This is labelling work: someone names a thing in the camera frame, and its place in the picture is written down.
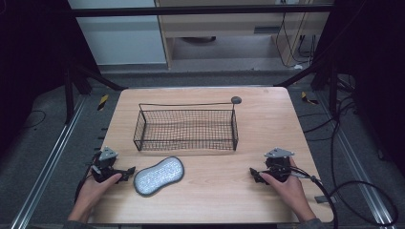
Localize black metal stand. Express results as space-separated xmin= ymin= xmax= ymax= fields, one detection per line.
xmin=274 ymin=55 xmax=340 ymax=117
xmin=62 ymin=61 xmax=129 ymax=126

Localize black hanging cables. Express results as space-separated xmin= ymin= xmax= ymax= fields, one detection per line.
xmin=274 ymin=11 xmax=318 ymax=70

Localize black wire mesh basket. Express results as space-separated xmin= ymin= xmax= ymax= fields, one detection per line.
xmin=133 ymin=95 xmax=243 ymax=153

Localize white cabinet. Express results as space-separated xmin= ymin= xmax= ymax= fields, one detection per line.
xmin=67 ymin=0 xmax=168 ymax=67

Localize silver grey scouring sponge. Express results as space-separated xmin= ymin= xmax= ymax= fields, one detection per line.
xmin=133 ymin=156 xmax=185 ymax=198

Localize grey tape piece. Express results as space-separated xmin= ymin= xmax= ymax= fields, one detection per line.
xmin=313 ymin=194 xmax=337 ymax=205

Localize black curtain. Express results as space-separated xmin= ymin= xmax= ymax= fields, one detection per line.
xmin=313 ymin=0 xmax=405 ymax=179
xmin=0 ymin=0 xmax=99 ymax=156

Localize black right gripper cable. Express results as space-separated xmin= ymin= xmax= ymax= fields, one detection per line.
xmin=288 ymin=165 xmax=339 ymax=229

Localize person's right hand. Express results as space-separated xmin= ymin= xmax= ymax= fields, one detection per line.
xmin=259 ymin=156 xmax=317 ymax=223

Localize yellow black tape strip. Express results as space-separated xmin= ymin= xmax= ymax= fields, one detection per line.
xmin=96 ymin=94 xmax=110 ymax=112
xmin=300 ymin=91 xmax=320 ymax=106

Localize person's left hand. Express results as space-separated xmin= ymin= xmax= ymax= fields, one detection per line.
xmin=67 ymin=173 xmax=123 ymax=223

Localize light wooden desk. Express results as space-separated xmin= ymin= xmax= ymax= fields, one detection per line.
xmin=155 ymin=0 xmax=333 ymax=71

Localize thin black floor cable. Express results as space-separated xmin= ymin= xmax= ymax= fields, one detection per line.
xmin=20 ymin=109 xmax=48 ymax=131

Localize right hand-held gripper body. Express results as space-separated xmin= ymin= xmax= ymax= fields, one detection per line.
xmin=263 ymin=147 xmax=295 ymax=184

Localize black horizontal bar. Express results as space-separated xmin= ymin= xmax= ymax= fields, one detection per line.
xmin=67 ymin=4 xmax=335 ymax=18

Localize metal floor rail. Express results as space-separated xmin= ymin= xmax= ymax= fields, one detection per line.
xmin=316 ymin=91 xmax=397 ymax=229
xmin=9 ymin=94 xmax=88 ymax=229

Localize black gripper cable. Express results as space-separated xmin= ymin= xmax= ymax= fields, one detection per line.
xmin=288 ymin=165 xmax=339 ymax=229
xmin=74 ymin=155 xmax=98 ymax=204

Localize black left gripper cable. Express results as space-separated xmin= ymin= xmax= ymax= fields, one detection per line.
xmin=74 ymin=155 xmax=98 ymax=204

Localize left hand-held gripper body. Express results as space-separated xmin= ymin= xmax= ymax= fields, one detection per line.
xmin=91 ymin=146 xmax=124 ymax=184

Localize black floor cable loop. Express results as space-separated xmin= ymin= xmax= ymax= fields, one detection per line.
xmin=299 ymin=74 xmax=399 ymax=227

